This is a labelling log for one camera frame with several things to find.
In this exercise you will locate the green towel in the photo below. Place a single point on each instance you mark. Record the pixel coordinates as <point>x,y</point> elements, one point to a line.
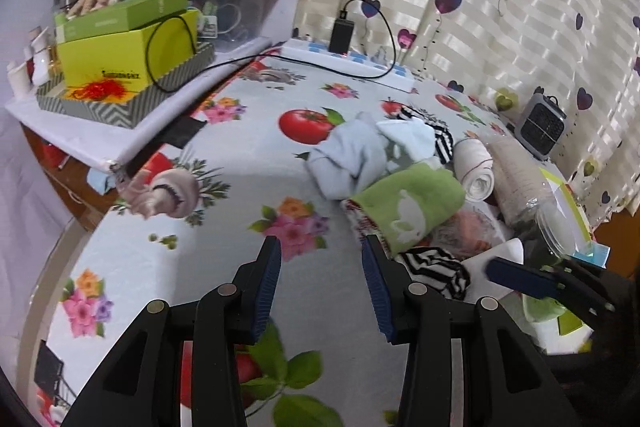
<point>415,202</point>

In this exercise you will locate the light grey socks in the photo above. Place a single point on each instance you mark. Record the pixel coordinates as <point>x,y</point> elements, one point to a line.
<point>350,154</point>

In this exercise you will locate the black white striped sock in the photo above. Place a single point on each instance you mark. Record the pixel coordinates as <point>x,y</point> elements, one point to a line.
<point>442,139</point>
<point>435,272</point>

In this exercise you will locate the small grey fan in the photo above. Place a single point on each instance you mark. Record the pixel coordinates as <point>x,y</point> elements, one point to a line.
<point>540,127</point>

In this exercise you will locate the lime green box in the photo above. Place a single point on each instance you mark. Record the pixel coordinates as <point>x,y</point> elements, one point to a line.
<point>110,57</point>

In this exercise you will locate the black tag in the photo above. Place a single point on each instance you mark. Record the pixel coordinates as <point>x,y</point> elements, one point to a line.
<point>175,129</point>

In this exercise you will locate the rolled beige bandage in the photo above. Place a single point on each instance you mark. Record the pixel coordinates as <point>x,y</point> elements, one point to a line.
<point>475,167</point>

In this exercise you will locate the clear plastic bin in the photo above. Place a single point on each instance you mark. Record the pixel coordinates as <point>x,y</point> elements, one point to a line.
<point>245,14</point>

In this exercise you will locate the printed tablecloth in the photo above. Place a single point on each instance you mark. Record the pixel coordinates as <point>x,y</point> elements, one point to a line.
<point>240,157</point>

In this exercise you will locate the white power strip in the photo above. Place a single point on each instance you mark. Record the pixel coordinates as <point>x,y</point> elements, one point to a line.
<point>370,67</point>

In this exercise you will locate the flat green box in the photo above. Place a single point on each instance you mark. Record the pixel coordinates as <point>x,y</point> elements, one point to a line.
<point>115,17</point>

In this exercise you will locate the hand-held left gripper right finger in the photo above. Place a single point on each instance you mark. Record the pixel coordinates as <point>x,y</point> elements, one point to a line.
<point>376,292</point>

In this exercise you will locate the chevron patterned tray box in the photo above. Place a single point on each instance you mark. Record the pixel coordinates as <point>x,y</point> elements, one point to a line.
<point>125,109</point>

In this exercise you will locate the black charger adapter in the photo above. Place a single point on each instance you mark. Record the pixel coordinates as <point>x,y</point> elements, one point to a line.
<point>341,37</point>

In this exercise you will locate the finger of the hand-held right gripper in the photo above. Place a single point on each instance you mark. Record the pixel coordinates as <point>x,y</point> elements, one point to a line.
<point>520,279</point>

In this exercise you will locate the white bottles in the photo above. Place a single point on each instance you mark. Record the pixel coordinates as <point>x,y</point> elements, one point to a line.
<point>30,67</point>

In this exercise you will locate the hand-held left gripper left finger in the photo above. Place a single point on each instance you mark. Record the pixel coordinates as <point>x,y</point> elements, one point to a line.
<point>267,287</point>

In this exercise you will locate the clear plastic container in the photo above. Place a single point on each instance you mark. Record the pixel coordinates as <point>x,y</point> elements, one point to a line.
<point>520,177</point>

